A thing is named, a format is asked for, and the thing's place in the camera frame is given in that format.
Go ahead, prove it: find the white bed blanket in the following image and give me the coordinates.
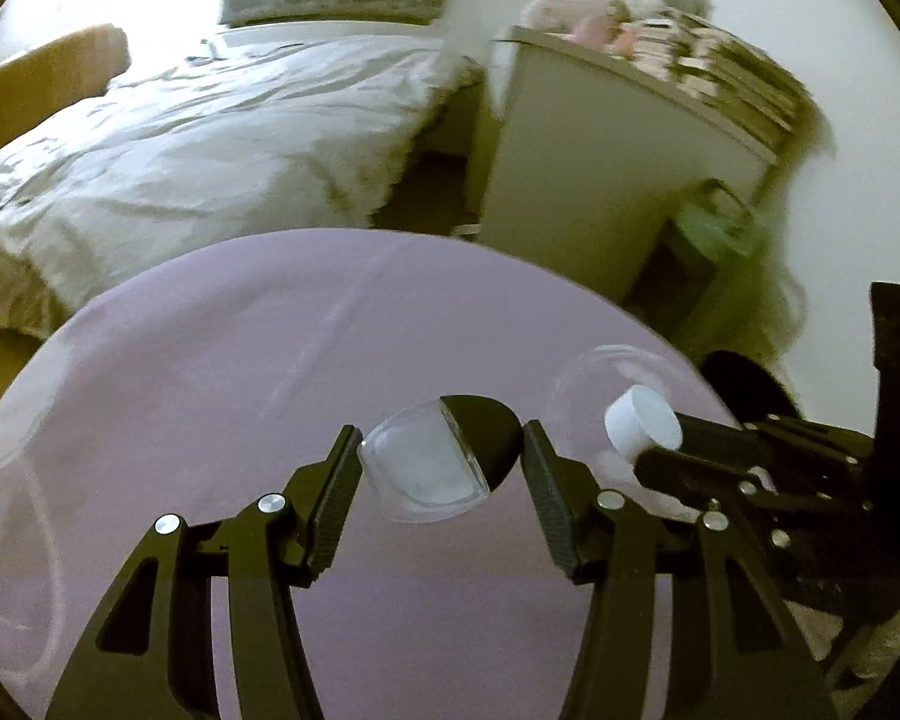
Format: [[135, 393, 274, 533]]
[[0, 34, 481, 338]]

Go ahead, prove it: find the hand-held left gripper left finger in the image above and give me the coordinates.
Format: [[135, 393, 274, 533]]
[[45, 424, 365, 720]]

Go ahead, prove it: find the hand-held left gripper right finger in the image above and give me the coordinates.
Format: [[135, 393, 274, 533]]
[[521, 420, 841, 720]]

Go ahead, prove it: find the tan padded headboard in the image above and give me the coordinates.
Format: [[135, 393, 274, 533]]
[[0, 24, 130, 166]]

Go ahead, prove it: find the clear cup with black lid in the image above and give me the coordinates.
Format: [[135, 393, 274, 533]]
[[358, 394, 522, 526]]

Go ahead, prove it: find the pink plush toy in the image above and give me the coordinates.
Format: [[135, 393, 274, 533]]
[[521, 0, 642, 53]]

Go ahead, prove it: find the green plastic container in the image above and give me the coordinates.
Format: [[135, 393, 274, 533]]
[[667, 180, 766, 316]]

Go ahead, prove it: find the round table with purple cloth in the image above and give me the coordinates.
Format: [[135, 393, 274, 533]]
[[0, 229, 743, 720]]

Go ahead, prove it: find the white cabinet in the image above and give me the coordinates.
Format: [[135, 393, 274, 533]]
[[469, 24, 781, 301]]

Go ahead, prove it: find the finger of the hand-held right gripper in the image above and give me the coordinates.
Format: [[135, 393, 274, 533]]
[[675, 411, 875, 481], [634, 444, 796, 563]]

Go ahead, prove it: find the stack of books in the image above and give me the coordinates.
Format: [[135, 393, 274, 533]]
[[630, 11, 818, 155]]

